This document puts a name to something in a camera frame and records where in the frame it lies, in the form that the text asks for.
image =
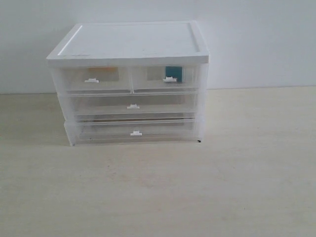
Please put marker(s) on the teal label pill bottle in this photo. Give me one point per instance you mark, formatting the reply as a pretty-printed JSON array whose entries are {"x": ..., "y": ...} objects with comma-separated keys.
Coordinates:
[{"x": 173, "y": 74}]

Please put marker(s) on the yellow cheese wedge block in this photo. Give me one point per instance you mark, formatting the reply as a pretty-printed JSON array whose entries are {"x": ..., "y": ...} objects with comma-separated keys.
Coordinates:
[{"x": 103, "y": 69}]

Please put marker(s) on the white plastic drawer cabinet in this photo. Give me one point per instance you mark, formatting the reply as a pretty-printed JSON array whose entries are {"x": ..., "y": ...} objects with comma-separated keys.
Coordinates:
[{"x": 129, "y": 45}]

